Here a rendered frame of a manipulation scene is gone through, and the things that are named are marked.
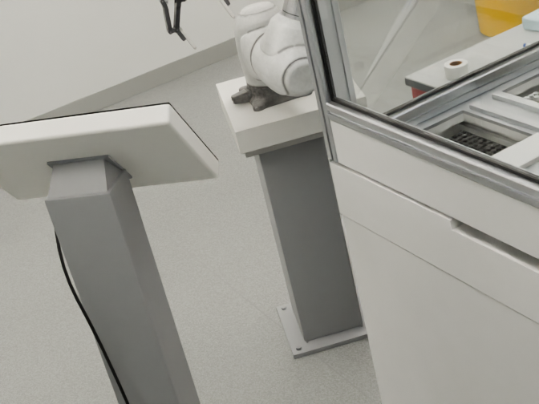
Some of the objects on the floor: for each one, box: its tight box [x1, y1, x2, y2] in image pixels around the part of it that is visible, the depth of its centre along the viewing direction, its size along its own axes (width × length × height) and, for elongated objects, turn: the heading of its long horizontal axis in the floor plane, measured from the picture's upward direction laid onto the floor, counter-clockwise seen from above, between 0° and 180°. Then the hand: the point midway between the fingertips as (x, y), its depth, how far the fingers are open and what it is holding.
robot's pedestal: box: [245, 131, 368, 359], centre depth 318 cm, size 30×30×76 cm
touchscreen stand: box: [45, 168, 201, 404], centre depth 252 cm, size 50×45×102 cm
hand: (212, 29), depth 277 cm, fingers open, 13 cm apart
